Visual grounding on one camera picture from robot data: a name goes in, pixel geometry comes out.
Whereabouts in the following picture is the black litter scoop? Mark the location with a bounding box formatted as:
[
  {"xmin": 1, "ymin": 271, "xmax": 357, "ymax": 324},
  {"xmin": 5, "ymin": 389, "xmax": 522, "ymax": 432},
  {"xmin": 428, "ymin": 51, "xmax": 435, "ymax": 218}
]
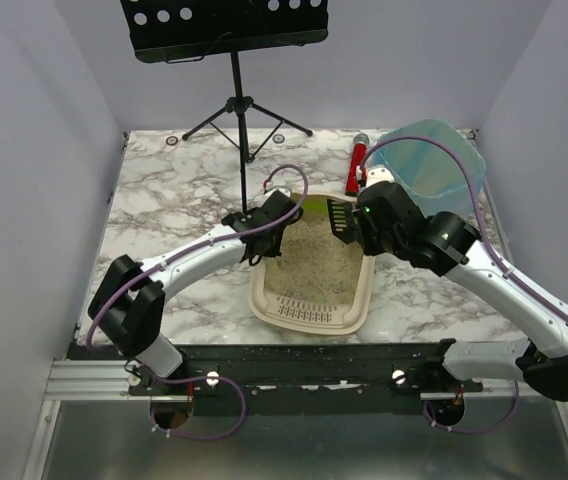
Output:
[{"xmin": 326, "ymin": 198, "xmax": 359, "ymax": 245}]

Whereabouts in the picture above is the bin with blue bag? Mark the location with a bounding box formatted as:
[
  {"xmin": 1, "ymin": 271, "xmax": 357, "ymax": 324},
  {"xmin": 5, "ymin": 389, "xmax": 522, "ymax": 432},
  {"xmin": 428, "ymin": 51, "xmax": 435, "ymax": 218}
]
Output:
[{"xmin": 367, "ymin": 119, "xmax": 486, "ymax": 218}]

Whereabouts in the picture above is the red microphone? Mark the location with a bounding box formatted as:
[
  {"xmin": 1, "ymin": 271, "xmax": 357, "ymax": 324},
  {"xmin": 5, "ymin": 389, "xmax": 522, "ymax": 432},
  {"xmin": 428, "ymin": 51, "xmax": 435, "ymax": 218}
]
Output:
[{"xmin": 344, "ymin": 133, "xmax": 370, "ymax": 197}]

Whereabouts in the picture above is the beige green litter box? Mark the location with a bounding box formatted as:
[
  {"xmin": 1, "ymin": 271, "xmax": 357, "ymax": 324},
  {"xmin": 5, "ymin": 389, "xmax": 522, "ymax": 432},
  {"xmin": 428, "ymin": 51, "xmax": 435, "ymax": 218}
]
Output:
[{"xmin": 248, "ymin": 193, "xmax": 375, "ymax": 336}]

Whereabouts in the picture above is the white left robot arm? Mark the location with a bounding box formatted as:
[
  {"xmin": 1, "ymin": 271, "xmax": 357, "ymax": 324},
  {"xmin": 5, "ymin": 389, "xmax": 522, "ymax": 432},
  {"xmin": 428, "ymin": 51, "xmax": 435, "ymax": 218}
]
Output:
[{"xmin": 86, "ymin": 190, "xmax": 303, "ymax": 378}]

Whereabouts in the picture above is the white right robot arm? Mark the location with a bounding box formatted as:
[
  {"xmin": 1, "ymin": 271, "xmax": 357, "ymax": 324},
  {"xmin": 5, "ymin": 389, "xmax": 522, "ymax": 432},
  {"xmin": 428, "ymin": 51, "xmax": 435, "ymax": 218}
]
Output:
[{"xmin": 353, "ymin": 181, "xmax": 568, "ymax": 402}]

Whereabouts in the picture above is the black music stand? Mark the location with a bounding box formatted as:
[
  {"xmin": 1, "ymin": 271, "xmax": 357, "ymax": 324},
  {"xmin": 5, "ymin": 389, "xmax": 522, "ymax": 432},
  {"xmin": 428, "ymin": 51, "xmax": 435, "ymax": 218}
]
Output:
[{"xmin": 120, "ymin": 0, "xmax": 329, "ymax": 210}]

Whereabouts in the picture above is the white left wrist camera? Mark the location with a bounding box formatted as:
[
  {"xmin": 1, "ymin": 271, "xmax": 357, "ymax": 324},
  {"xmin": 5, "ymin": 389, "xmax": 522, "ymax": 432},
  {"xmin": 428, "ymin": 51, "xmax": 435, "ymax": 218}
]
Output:
[{"xmin": 263, "ymin": 187, "xmax": 291, "ymax": 198}]

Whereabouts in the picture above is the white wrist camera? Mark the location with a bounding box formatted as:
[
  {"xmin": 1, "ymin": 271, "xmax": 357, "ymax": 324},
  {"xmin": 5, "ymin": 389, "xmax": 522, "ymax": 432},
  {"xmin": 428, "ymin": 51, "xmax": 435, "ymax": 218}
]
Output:
[
  {"xmin": 263, "ymin": 187, "xmax": 291, "ymax": 198},
  {"xmin": 355, "ymin": 166, "xmax": 395, "ymax": 191}
]

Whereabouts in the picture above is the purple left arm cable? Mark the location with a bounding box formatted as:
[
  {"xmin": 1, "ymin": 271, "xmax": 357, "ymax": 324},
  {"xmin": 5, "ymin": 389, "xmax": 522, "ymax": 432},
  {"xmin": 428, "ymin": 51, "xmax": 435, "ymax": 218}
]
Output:
[{"xmin": 85, "ymin": 164, "xmax": 310, "ymax": 350}]

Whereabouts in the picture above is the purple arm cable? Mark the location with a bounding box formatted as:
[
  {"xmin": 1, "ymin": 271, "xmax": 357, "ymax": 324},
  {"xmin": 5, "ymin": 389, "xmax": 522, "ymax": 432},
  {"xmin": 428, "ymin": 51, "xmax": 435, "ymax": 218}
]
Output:
[
  {"xmin": 356, "ymin": 135, "xmax": 568, "ymax": 390},
  {"xmin": 85, "ymin": 164, "xmax": 310, "ymax": 350}
]

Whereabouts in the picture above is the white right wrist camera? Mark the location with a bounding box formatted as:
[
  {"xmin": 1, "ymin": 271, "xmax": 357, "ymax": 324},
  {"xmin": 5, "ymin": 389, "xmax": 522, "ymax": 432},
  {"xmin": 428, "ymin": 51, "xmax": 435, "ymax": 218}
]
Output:
[{"xmin": 355, "ymin": 166, "xmax": 395, "ymax": 191}]

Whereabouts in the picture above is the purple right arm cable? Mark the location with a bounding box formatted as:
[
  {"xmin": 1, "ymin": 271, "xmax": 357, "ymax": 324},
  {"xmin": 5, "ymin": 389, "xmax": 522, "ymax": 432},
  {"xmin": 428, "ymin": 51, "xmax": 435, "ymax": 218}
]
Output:
[{"xmin": 356, "ymin": 135, "xmax": 568, "ymax": 390}]

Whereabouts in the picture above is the black mounting base rail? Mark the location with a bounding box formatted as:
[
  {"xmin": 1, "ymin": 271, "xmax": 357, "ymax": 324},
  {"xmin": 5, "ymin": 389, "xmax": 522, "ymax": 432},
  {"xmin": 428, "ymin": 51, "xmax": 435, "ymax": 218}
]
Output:
[{"xmin": 129, "ymin": 340, "xmax": 483, "ymax": 416}]

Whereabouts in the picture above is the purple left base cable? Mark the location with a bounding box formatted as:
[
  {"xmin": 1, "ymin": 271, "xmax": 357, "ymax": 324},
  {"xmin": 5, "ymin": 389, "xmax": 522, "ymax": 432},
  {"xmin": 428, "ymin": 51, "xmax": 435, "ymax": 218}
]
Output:
[{"xmin": 133, "ymin": 367, "xmax": 248, "ymax": 441}]

